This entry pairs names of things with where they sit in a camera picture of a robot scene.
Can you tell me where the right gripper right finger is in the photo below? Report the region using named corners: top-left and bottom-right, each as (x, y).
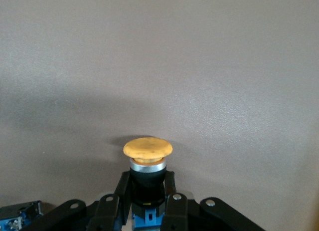
top-left (160, 171), bottom-right (265, 231)

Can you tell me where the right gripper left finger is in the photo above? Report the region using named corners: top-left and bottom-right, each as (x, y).
top-left (24, 170), bottom-right (132, 231)

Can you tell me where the yellow mushroom push button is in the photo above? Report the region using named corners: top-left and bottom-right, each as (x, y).
top-left (123, 137), bottom-right (173, 228)
top-left (0, 200), bottom-right (43, 231)

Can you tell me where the brown table mat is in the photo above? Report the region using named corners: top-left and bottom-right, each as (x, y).
top-left (0, 0), bottom-right (319, 231)

